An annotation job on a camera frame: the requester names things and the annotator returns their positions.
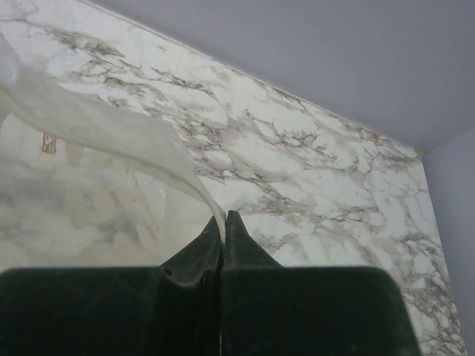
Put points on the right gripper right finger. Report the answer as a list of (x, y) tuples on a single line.
[(269, 309)]

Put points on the clear zip top bag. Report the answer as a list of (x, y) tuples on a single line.
[(87, 184)]

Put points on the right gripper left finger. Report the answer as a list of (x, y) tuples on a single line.
[(171, 309)]

